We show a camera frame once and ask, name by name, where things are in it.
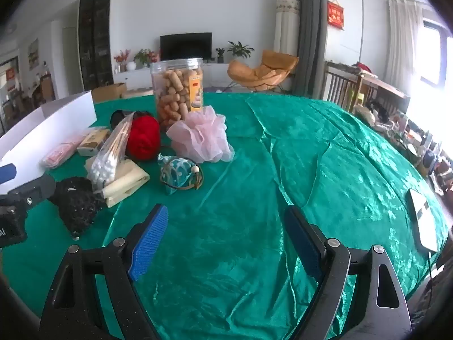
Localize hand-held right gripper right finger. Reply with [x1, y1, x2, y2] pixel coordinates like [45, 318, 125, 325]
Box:
[284, 205, 413, 340]

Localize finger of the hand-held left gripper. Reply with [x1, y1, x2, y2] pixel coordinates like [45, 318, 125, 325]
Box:
[0, 175, 57, 207]
[0, 163, 18, 185]

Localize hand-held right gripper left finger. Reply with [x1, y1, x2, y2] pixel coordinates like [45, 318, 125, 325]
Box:
[40, 203, 170, 340]

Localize black knitted item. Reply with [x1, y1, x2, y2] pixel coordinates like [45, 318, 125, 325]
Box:
[50, 176, 107, 239]

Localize white cardboard box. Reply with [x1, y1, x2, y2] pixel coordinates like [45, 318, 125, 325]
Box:
[0, 91, 98, 171]

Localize cream cloth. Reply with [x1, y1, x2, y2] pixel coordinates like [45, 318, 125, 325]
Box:
[85, 156, 150, 208]

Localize cotton swab packet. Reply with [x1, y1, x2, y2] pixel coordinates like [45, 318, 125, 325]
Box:
[86, 111, 136, 194]

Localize teal embroidered pouch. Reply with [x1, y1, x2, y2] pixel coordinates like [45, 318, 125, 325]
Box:
[157, 153, 206, 196]

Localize red yarn ball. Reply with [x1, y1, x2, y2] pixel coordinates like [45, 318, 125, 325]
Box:
[125, 111, 161, 162]

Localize pink mesh bath pouf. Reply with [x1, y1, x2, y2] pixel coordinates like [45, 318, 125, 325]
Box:
[166, 106, 235, 164]

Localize pink plastic packet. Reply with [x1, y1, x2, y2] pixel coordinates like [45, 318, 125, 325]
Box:
[40, 134, 89, 169]

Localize tan small carton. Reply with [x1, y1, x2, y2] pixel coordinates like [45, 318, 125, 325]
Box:
[77, 127, 111, 157]

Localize green satin tablecloth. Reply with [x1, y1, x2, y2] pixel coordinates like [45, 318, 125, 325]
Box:
[0, 92, 450, 340]

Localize black bag roll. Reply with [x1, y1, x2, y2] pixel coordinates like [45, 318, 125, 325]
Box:
[110, 109, 134, 130]

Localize brown cardboard box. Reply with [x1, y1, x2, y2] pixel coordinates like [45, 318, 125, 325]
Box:
[91, 82, 127, 104]

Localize white tablet device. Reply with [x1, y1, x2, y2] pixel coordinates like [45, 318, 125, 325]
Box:
[406, 188, 439, 253]

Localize small wooden table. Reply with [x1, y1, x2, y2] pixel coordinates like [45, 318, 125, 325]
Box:
[122, 88, 154, 99]

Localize clutter of household items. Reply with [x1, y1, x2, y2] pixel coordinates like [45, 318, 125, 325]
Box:
[354, 103, 453, 199]

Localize clear plastic snack jar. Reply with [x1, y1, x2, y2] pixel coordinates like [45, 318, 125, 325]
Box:
[149, 58, 204, 131]

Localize red flowers in vase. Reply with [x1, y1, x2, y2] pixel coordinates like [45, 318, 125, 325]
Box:
[114, 50, 131, 73]

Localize dark tall cabinet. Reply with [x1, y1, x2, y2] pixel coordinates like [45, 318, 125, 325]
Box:
[78, 0, 114, 93]

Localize wooden slatted bench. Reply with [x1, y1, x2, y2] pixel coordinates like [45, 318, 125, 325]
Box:
[324, 61, 411, 114]

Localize red and green flower bouquet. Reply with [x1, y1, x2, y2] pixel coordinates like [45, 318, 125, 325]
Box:
[133, 49, 160, 68]

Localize orange lounge chair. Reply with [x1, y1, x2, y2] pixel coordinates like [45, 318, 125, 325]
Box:
[227, 50, 300, 94]

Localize white television cabinet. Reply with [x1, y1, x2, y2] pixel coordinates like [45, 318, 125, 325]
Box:
[113, 62, 234, 91]

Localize black television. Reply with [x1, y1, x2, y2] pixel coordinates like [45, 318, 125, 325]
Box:
[160, 33, 213, 61]

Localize large green potted plant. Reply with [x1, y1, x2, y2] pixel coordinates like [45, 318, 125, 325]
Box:
[226, 41, 255, 60]

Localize grey curtain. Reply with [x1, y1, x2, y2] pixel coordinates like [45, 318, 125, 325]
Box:
[291, 0, 328, 98]

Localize covered standing air conditioner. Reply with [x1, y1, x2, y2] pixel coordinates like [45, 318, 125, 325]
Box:
[274, 0, 301, 55]

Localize white sheer curtain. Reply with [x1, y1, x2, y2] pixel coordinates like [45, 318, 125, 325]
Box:
[387, 0, 423, 94]

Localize window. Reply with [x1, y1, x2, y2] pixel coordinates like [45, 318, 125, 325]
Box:
[421, 21, 453, 87]

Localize wall poster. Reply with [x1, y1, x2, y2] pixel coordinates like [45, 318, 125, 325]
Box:
[27, 38, 39, 71]

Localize red wall calendar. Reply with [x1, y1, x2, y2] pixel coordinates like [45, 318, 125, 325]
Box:
[327, 1, 345, 29]

